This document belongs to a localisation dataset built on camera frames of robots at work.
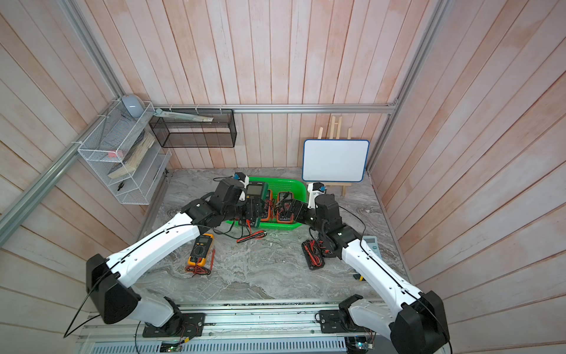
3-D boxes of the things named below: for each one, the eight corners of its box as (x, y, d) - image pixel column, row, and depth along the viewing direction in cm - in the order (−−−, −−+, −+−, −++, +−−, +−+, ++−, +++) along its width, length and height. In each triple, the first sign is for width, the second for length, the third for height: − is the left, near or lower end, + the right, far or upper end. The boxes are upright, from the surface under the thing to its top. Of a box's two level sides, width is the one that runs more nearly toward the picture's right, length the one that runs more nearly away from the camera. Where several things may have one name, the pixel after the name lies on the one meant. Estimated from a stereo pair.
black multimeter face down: (309, 271, 87) (310, 267, 84) (301, 245, 94) (302, 240, 91) (324, 268, 88) (326, 264, 85) (315, 242, 95) (316, 238, 92)
